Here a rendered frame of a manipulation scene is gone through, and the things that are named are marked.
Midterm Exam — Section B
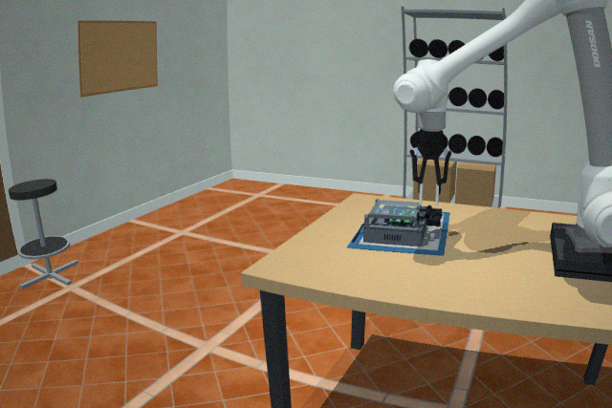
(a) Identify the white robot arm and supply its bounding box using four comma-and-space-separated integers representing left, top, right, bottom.
393, 0, 612, 253

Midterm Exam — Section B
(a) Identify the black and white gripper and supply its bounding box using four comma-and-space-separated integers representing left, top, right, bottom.
410, 129, 451, 205

